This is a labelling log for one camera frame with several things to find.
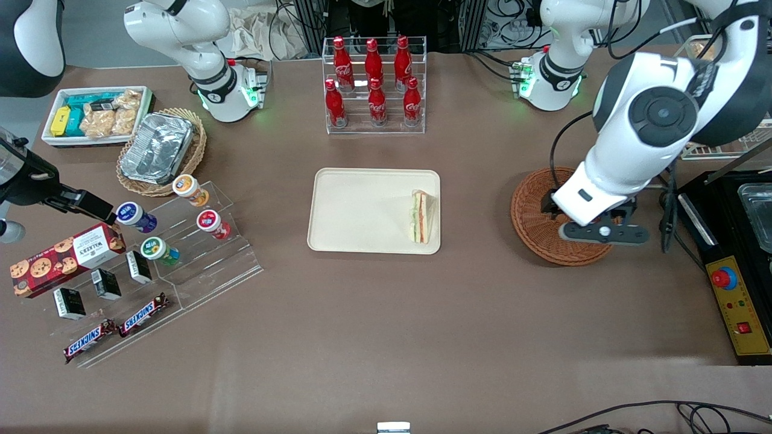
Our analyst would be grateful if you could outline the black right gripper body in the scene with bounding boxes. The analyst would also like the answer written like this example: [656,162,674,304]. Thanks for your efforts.
[0,127,62,206]

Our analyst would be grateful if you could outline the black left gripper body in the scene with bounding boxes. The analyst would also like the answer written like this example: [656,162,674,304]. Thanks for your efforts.
[540,189,638,228]

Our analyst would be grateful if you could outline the triangle sandwich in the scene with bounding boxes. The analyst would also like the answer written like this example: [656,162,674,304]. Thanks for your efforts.
[409,189,438,245]

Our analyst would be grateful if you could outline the brown round wicker basket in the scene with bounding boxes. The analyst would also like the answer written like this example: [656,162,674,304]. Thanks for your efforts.
[510,166,621,266]

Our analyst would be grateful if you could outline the aluminium foil tray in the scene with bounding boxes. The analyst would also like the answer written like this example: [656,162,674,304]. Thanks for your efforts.
[119,113,195,186]

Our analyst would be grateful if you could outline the light oval wicker basket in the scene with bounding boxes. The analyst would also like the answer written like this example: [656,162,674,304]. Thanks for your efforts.
[116,107,207,198]

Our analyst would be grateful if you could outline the beige plastic tray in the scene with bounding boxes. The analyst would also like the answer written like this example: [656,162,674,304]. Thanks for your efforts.
[307,168,441,255]

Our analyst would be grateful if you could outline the white rectangular snack bin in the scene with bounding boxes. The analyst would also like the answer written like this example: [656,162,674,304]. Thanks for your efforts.
[41,86,154,148]

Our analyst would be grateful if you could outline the blue lid yoghurt cup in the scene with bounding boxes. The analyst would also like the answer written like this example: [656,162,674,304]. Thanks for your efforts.
[116,202,158,234]

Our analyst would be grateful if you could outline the red Walkers cookie box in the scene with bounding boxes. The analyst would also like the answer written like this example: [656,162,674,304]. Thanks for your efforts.
[10,223,127,299]

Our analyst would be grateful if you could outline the yellow small box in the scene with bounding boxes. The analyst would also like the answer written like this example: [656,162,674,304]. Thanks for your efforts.
[50,105,72,137]

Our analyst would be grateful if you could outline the small black carton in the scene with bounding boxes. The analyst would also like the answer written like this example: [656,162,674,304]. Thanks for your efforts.
[91,269,122,301]
[126,250,153,285]
[53,288,86,320]

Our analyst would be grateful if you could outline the green lid yoghurt cup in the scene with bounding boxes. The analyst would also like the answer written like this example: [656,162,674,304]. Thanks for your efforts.
[141,237,180,266]

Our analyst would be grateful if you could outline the teal long box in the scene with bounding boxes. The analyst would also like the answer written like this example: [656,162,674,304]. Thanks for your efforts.
[65,92,118,110]

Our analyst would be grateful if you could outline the orange lid yoghurt cup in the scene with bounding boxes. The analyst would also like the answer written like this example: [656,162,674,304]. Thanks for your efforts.
[172,174,210,207]

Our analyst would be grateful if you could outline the Snickers chocolate bar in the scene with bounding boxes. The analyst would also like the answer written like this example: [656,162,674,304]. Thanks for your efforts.
[63,319,118,364]
[118,293,168,338]

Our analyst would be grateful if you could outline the red lid yoghurt cup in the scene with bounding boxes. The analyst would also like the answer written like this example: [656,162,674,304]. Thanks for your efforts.
[197,210,231,241]

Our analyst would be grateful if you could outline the clear acrylic tiered stand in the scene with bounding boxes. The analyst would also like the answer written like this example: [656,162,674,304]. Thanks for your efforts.
[45,241,183,370]
[115,181,264,309]

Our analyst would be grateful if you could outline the red cola bottle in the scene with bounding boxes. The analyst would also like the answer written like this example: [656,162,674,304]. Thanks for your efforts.
[394,35,414,91]
[364,39,385,85]
[368,78,388,126]
[325,79,348,128]
[333,36,355,92]
[403,76,422,126]

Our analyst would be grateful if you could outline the black appliance base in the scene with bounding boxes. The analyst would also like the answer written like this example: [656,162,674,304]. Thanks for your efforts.
[677,171,772,284]

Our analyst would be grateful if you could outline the clear acrylic snack box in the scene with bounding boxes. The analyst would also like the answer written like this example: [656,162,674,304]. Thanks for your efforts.
[674,33,772,161]

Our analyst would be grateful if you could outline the clear acrylic bottle rack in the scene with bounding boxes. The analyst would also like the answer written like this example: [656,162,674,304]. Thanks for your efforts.
[321,35,428,135]

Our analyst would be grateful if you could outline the steel rectangular pan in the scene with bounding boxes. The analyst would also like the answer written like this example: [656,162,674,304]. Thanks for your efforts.
[737,184,772,254]

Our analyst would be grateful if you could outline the black equipment rack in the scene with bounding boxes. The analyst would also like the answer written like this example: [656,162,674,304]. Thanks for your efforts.
[274,0,543,58]

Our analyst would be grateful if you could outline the yellow black control box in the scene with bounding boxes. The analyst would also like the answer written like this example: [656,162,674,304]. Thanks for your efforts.
[704,255,772,366]

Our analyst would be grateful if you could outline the beige cloth bag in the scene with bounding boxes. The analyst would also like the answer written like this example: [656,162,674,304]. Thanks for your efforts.
[228,6,308,61]

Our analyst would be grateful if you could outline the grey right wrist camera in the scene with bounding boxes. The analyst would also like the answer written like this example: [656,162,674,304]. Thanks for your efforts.
[0,219,27,244]

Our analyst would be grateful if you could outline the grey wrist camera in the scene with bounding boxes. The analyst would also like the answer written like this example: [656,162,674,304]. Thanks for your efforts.
[558,222,650,245]
[0,219,27,244]

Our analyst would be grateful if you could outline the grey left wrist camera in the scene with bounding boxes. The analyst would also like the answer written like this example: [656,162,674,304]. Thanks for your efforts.
[558,222,650,245]

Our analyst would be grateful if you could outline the black power cable with plug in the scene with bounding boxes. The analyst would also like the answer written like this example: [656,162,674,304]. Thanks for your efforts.
[659,175,709,275]

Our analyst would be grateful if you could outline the black floor cables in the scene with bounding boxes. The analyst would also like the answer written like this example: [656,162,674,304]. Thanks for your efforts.
[537,400,772,434]

